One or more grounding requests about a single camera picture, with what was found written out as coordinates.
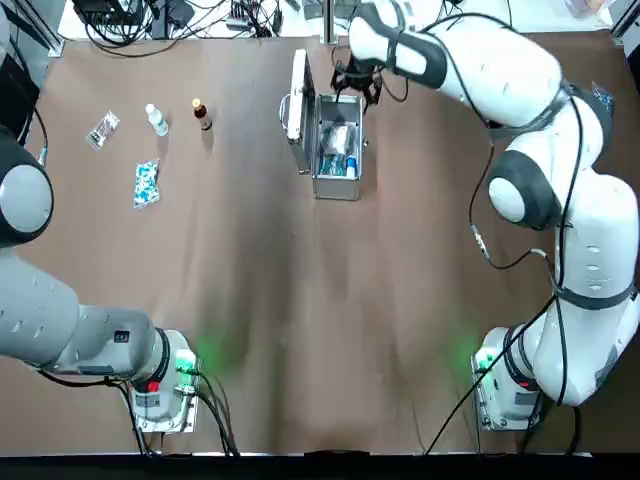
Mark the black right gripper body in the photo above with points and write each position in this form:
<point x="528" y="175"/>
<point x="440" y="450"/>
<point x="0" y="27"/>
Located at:
<point x="362" y="72"/>

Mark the bag of blue white capsules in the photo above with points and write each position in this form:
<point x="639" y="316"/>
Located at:
<point x="603" y="97"/>
<point x="146" y="182"/>

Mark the grey power strip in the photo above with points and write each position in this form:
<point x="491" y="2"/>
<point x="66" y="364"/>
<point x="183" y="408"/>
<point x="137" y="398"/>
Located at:
<point x="242" y="12"/>

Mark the aluminium frame rail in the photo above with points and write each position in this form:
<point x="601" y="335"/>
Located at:
<point x="627" y="22"/>
<point x="56" y="45"/>

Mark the brown glass bottle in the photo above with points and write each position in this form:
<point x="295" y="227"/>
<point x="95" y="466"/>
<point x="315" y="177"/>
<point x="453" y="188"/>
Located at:
<point x="202" y="117"/>

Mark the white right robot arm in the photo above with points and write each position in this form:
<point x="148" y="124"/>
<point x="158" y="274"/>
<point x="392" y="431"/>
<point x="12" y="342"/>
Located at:
<point x="500" y="75"/>

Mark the clear packet of brown swabs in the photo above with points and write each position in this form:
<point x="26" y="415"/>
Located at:
<point x="103" y="129"/>

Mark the silver aluminium medicine case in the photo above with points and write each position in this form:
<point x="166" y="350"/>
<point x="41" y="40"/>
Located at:
<point x="337" y="187"/>

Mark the aluminium frame post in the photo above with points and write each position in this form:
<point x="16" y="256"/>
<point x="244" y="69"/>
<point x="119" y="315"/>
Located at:
<point x="330" y="22"/>

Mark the black electronics box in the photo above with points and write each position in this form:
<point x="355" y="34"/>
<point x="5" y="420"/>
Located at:
<point x="107" y="10"/>

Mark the clear bottle white cap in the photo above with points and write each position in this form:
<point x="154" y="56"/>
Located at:
<point x="159" y="122"/>

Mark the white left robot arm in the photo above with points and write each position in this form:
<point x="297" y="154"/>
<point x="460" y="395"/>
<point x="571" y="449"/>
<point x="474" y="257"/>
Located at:
<point x="45" y="310"/>

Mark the blue cotton swab packet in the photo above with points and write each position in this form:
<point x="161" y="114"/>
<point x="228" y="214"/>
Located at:
<point x="332" y="167"/>

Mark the large black object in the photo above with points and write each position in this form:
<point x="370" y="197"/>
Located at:
<point x="15" y="85"/>

